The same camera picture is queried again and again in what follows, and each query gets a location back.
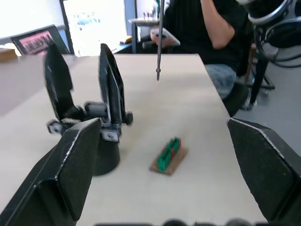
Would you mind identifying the grey desk with blue legs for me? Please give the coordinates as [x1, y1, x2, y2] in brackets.
[128, 17, 165, 54]

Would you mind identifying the black office chair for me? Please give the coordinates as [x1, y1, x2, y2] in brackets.
[222, 81, 250, 118]

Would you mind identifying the bystander hand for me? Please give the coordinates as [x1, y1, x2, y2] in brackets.
[150, 28, 170, 46]

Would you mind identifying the black gripper finger piece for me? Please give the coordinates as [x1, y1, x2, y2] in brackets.
[98, 43, 125, 129]

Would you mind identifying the green screw bit holder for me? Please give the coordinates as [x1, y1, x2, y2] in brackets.
[149, 136, 190, 176]

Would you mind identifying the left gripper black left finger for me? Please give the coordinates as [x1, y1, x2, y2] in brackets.
[0, 117, 103, 226]

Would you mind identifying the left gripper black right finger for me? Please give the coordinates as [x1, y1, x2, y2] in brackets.
[226, 117, 301, 226]

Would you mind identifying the dark laptop with lit screen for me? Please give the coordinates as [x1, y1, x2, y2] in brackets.
[10, 24, 71, 57]

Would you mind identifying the grey smartphone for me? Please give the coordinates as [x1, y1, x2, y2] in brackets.
[150, 27, 181, 47]

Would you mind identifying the seated person in black shirt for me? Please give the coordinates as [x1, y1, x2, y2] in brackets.
[162, 0, 257, 111]

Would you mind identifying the flat brown cardboard box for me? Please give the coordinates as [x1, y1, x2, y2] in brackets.
[0, 48, 20, 63]

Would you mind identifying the black gripper assembly on stand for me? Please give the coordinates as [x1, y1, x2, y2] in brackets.
[44, 43, 134, 177]

